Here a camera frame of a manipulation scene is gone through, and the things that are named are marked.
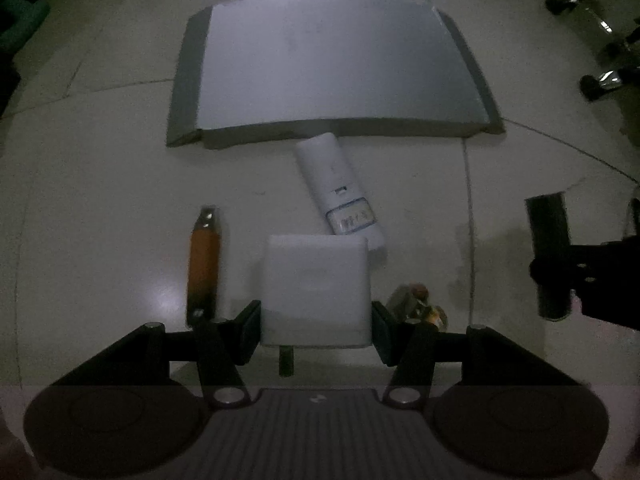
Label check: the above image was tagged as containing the grey box lid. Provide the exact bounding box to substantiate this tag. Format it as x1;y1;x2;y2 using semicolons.
166;0;503;150

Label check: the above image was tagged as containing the small toy figure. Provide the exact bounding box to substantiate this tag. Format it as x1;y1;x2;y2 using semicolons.
386;283;448;333

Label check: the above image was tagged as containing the orange utility knife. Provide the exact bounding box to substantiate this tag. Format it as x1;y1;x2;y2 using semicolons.
186;206;221;328

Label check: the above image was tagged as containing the office chair base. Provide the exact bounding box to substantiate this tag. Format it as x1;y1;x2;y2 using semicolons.
543;0;640;137

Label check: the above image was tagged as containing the white power adapter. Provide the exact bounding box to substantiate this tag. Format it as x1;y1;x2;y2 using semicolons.
260;234;372;377

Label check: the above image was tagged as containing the green object at left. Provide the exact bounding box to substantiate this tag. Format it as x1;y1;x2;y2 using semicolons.
1;0;50;58

